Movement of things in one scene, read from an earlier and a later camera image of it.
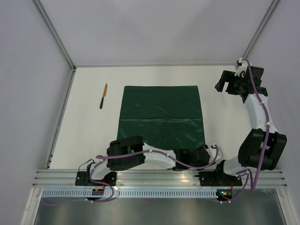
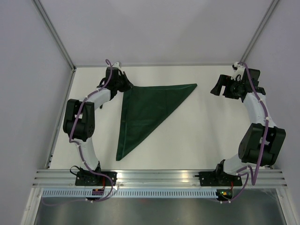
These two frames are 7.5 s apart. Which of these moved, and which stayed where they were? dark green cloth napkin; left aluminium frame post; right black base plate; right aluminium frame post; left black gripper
Moved: left black gripper; dark green cloth napkin
Stayed: right aluminium frame post; left aluminium frame post; right black base plate
